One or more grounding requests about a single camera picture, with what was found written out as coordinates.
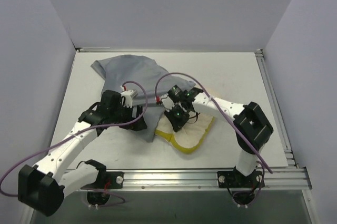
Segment cream pillow yellow edge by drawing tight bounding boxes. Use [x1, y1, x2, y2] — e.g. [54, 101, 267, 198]
[154, 114, 215, 154]

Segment grey pillowcase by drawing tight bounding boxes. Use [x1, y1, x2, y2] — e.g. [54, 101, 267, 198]
[91, 55, 195, 143]

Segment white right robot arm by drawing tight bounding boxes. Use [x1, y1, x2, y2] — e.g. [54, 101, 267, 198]
[157, 85, 274, 187]

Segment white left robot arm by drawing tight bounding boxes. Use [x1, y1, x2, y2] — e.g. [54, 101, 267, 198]
[17, 86, 147, 217]

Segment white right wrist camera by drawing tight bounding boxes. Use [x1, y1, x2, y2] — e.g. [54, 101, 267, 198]
[159, 96, 175, 110]

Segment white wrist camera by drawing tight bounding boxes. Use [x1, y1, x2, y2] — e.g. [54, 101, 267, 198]
[121, 86, 138, 108]
[159, 96, 175, 110]

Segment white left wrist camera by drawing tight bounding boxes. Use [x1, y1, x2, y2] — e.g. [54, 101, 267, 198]
[121, 86, 138, 108]

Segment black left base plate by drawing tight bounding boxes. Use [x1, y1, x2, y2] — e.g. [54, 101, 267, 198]
[83, 171, 124, 190]

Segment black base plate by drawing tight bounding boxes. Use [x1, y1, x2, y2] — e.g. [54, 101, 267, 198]
[83, 171, 124, 190]
[217, 170, 265, 189]

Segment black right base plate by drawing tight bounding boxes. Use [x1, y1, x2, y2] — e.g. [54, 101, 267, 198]
[217, 170, 265, 189]

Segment aluminium right side rail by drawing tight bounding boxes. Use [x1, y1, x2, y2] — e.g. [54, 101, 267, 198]
[254, 48, 300, 168]

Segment aluminium rail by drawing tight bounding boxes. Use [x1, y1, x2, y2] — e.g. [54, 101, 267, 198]
[254, 48, 300, 168]
[29, 167, 313, 192]

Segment aluminium front rail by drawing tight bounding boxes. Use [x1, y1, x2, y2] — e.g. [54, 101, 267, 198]
[29, 167, 313, 192]

